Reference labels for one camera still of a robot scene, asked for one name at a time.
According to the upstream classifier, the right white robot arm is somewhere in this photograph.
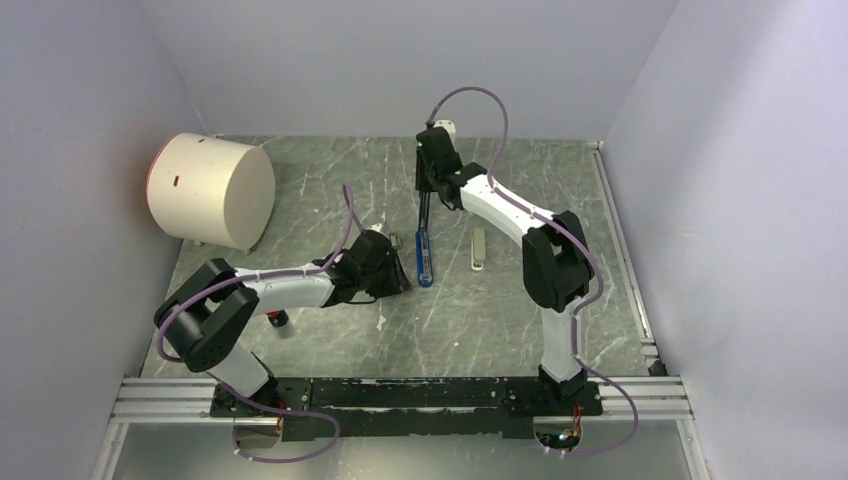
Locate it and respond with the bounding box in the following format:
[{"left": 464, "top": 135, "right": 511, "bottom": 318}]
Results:
[{"left": 416, "top": 121, "right": 595, "bottom": 414}]

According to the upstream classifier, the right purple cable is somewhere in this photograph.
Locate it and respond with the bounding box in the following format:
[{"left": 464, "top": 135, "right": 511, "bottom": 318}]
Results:
[{"left": 427, "top": 86, "right": 641, "bottom": 458}]

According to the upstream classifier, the cream cylindrical container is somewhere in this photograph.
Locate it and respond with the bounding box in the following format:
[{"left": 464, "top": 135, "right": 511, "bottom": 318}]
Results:
[{"left": 145, "top": 133, "right": 276, "bottom": 250}]

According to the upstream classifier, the beige white stapler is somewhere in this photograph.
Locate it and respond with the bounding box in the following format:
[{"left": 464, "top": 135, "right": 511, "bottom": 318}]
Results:
[{"left": 471, "top": 228, "right": 486, "bottom": 272}]

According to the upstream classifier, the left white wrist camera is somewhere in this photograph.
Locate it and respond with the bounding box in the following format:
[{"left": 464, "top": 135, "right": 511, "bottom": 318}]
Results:
[{"left": 370, "top": 222, "right": 402, "bottom": 249}]

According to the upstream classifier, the black bottle red cap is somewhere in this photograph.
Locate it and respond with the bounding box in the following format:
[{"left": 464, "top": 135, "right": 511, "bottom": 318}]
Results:
[{"left": 266, "top": 310, "right": 290, "bottom": 329}]

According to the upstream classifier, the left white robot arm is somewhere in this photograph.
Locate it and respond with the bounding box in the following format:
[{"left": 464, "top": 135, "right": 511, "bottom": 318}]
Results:
[{"left": 153, "top": 229, "right": 411, "bottom": 416}]

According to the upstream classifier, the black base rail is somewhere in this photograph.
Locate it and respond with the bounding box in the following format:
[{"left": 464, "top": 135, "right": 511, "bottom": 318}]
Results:
[{"left": 211, "top": 376, "right": 604, "bottom": 442}]

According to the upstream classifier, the blue black stapler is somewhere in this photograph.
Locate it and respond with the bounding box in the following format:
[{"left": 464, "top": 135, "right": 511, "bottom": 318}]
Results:
[{"left": 415, "top": 190, "right": 434, "bottom": 288}]

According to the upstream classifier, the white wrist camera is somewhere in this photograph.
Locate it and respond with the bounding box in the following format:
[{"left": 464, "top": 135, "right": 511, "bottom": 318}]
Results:
[
  {"left": 434, "top": 119, "right": 457, "bottom": 143},
  {"left": 370, "top": 222, "right": 402, "bottom": 249}
]

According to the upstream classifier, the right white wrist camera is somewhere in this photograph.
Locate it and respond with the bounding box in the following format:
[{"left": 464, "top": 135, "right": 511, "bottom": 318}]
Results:
[{"left": 434, "top": 119, "right": 457, "bottom": 143}]

